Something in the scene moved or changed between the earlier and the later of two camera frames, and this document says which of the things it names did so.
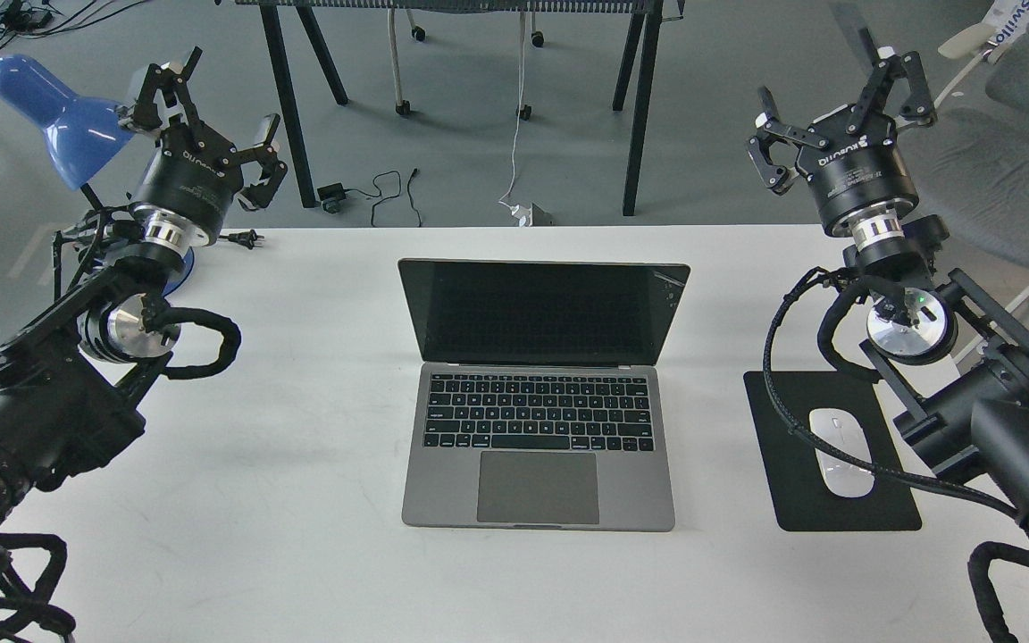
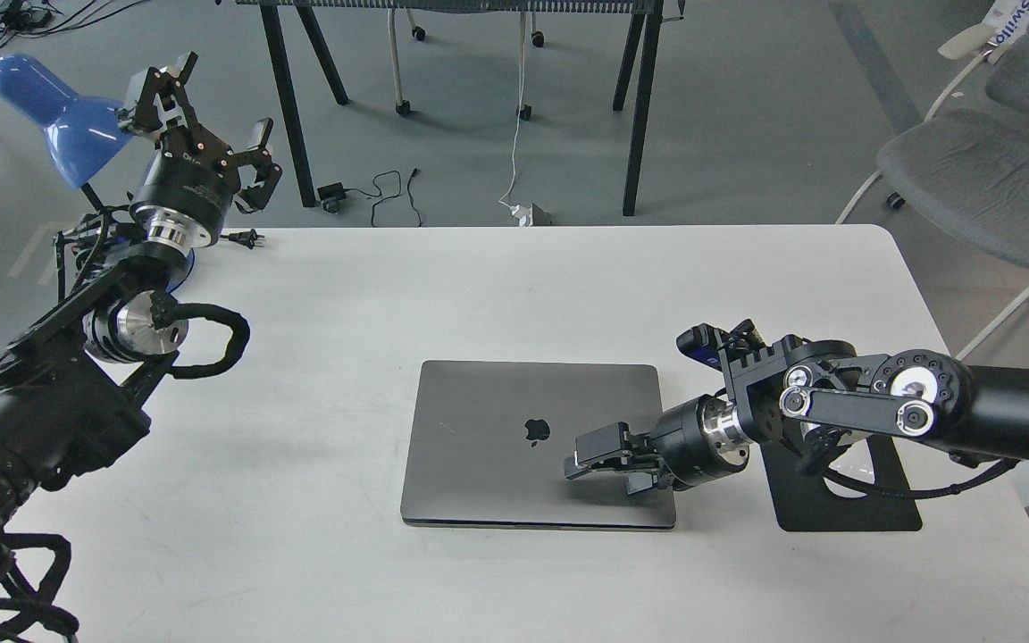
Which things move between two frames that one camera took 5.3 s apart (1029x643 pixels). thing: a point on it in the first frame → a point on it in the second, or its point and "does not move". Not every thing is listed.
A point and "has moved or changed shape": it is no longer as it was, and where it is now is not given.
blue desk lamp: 82,132 does not move
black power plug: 246,238 does not move
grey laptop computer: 542,401 has moved or changed shape
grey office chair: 1001,165 does not move
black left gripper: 193,182 does not move
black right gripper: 853,164 → 703,438
